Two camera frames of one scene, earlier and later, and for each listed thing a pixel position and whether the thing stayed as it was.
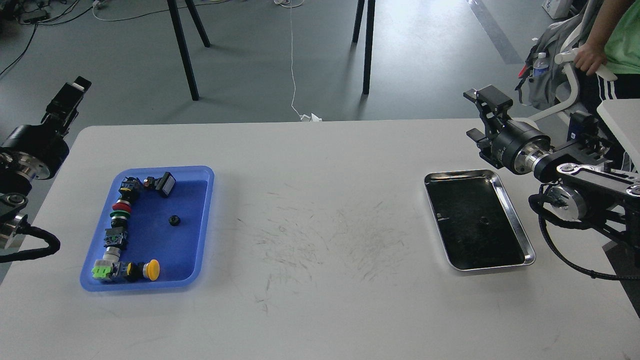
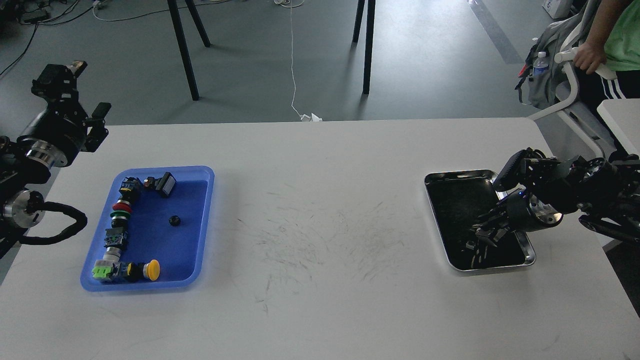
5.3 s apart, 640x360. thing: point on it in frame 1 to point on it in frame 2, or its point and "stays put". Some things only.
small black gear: (174, 220) stays put
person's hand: (592, 55) stays put
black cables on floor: (37, 13) stays put
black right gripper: (514, 145) to (523, 213)
